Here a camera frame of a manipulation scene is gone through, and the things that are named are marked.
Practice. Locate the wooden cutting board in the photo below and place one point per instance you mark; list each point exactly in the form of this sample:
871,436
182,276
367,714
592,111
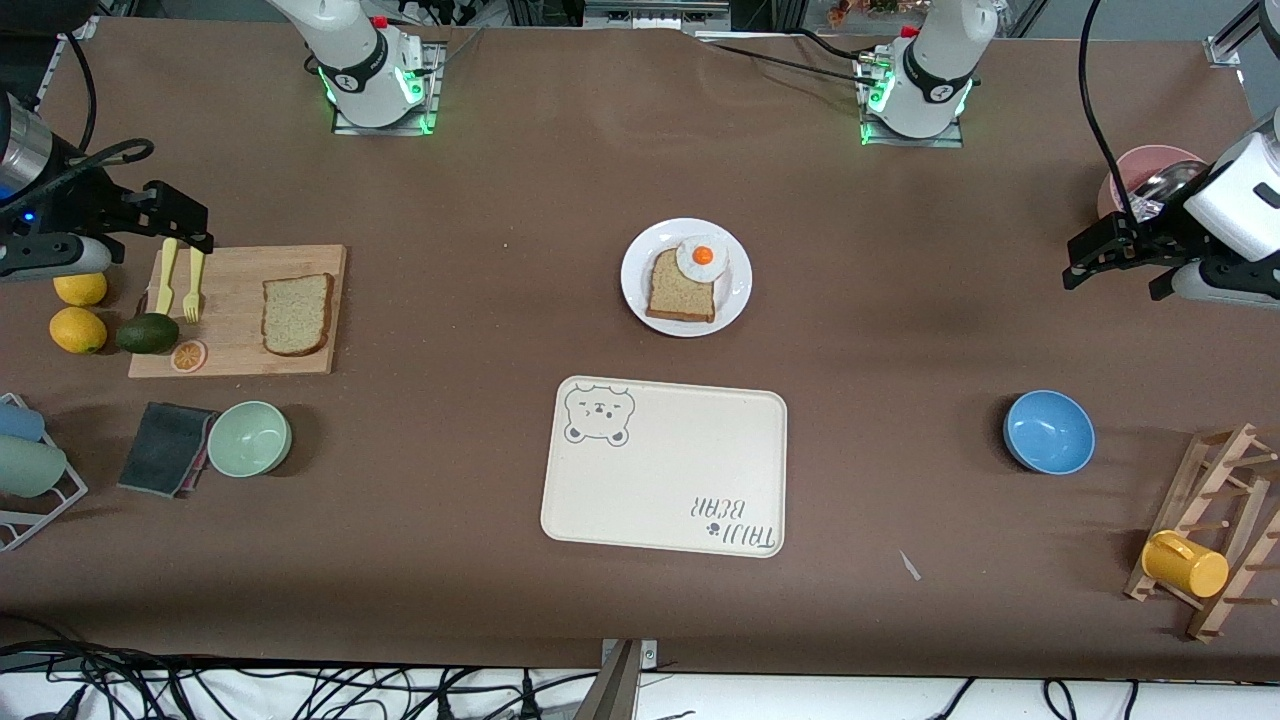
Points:
240,300

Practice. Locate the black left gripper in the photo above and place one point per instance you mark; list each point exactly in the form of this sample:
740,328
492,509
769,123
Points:
1150,240

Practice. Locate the bread slice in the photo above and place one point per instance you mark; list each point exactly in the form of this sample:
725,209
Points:
678,298
298,315

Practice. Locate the bread slice under egg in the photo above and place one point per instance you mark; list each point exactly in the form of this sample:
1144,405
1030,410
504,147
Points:
678,298

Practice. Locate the pale green bowl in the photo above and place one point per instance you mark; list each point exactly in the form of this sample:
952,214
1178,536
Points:
249,439

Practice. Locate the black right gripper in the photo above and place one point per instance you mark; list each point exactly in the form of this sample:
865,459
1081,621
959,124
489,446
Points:
85,203

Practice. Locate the pale green cup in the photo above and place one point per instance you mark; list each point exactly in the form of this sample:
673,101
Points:
30,467

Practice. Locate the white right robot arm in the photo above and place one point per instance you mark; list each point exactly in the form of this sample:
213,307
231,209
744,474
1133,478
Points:
365,80

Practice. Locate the yellow lemon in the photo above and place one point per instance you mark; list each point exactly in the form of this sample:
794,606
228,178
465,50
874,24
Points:
80,290
78,331

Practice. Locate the metal scoop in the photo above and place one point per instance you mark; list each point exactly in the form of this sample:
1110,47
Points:
1170,182

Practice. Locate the white round plate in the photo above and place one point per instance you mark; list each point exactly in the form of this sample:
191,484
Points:
735,300

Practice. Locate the blue bowl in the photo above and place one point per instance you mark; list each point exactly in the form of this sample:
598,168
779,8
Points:
1049,432

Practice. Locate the dark grey folded cloth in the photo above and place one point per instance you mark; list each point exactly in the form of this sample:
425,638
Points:
165,450

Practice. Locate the pink bowl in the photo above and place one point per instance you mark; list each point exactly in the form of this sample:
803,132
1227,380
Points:
1150,158

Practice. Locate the yellow plastic knife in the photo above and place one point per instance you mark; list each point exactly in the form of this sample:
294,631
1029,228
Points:
166,285

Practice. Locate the cream tray with bear print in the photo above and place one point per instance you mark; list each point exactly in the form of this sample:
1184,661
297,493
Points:
665,470

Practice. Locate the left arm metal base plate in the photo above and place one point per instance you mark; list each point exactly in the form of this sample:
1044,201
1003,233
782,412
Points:
910,142

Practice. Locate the toy fried egg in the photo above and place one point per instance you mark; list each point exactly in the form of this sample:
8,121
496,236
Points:
702,256

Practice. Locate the pale blue cup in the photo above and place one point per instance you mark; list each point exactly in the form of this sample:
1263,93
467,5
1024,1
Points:
20,421

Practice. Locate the dark green avocado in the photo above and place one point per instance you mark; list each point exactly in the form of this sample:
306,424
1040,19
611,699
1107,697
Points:
148,334

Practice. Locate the aluminium corner profile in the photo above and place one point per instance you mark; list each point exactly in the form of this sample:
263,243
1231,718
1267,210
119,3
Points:
1232,40

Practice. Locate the yellow plastic fork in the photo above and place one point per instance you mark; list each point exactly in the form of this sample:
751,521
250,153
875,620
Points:
192,300

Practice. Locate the grey metal bracket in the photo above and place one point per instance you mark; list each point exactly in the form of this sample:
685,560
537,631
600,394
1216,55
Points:
628,655

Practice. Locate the yellow mug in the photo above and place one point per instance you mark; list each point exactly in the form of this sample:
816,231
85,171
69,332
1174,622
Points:
1185,565

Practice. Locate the wooden mug rack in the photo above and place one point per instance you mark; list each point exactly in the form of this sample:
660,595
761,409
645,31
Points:
1240,470

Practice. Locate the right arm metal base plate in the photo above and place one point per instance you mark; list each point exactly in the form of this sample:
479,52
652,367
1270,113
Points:
430,90

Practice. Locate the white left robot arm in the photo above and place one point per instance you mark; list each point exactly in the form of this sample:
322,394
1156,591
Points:
930,90

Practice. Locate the white paper scrap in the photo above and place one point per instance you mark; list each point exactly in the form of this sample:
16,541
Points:
910,566

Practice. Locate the toy orange slice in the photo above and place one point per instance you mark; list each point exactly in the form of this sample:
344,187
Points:
189,356

